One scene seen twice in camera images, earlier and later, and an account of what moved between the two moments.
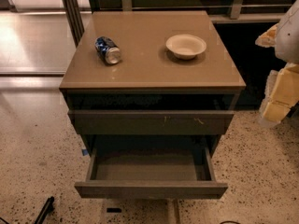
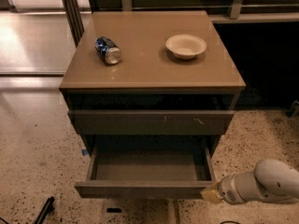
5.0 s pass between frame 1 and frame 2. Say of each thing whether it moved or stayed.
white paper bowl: stayed
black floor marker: stayed
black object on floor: stayed
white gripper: moved
